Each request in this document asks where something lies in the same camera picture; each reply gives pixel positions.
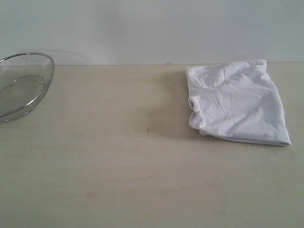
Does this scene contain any white t-shirt with red logo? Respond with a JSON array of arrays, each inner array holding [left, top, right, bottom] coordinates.
[[186, 59, 291, 146]]

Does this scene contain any metal wire mesh basket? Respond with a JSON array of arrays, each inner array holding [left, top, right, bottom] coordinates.
[[0, 52, 55, 123]]

